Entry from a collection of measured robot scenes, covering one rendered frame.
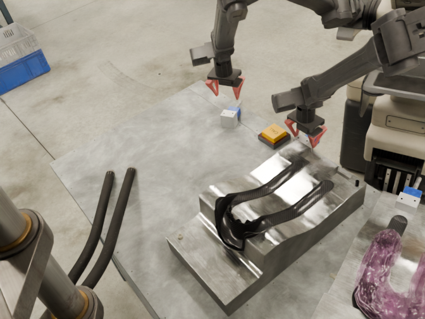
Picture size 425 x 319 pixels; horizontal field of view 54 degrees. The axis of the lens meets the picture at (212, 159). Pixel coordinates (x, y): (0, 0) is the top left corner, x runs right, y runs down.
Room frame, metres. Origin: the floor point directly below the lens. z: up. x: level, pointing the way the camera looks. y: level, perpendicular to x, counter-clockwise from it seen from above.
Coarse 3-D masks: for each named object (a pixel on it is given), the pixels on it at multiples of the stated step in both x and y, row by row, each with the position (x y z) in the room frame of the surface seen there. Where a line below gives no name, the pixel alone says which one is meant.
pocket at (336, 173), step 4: (336, 168) 0.79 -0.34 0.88; (332, 172) 0.78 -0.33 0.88; (336, 172) 0.79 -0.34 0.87; (340, 172) 0.78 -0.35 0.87; (332, 176) 0.78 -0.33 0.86; (336, 176) 0.78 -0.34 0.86; (340, 176) 0.77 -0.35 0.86; (344, 176) 0.77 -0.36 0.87; (348, 176) 0.76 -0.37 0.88; (340, 180) 0.76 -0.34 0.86; (344, 180) 0.75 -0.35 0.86
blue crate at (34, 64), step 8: (40, 48) 3.40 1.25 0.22; (24, 56) 3.31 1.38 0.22; (32, 56) 3.35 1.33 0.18; (40, 56) 3.39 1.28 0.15; (8, 64) 3.23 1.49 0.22; (16, 64) 3.27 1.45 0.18; (24, 64) 3.30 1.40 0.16; (32, 64) 3.34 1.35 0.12; (40, 64) 3.37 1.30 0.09; (48, 64) 3.40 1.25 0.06; (0, 72) 3.19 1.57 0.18; (8, 72) 3.22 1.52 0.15; (16, 72) 3.25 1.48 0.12; (24, 72) 3.28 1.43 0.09; (32, 72) 3.32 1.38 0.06; (40, 72) 3.35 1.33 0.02; (0, 80) 3.17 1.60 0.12; (8, 80) 3.20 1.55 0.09; (16, 80) 3.23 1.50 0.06; (24, 80) 3.27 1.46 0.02; (0, 88) 3.15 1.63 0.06; (8, 88) 3.18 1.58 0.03
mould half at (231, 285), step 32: (288, 160) 0.85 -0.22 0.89; (320, 160) 0.82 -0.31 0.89; (224, 192) 0.74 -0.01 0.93; (288, 192) 0.73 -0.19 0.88; (352, 192) 0.69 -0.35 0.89; (192, 224) 0.71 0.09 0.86; (288, 224) 0.62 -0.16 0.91; (320, 224) 0.62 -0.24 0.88; (192, 256) 0.61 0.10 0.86; (224, 256) 0.59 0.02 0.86; (256, 256) 0.54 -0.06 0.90; (288, 256) 0.56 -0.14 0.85; (224, 288) 0.50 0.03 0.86; (256, 288) 0.51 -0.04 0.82
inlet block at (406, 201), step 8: (416, 184) 0.69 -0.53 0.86; (400, 192) 0.66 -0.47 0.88; (408, 192) 0.67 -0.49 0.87; (416, 192) 0.66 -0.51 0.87; (400, 200) 0.64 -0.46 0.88; (408, 200) 0.63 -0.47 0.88; (416, 200) 0.63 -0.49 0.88; (400, 208) 0.63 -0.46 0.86; (408, 208) 0.62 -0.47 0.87; (416, 208) 0.61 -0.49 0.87
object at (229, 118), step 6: (240, 102) 1.26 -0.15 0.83; (228, 108) 1.22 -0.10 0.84; (234, 108) 1.21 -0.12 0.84; (222, 114) 1.18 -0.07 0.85; (228, 114) 1.17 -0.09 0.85; (234, 114) 1.16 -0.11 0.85; (222, 120) 1.17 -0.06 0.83; (228, 120) 1.16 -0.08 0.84; (234, 120) 1.15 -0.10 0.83; (222, 126) 1.17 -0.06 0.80; (228, 126) 1.16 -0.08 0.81; (234, 126) 1.15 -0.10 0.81
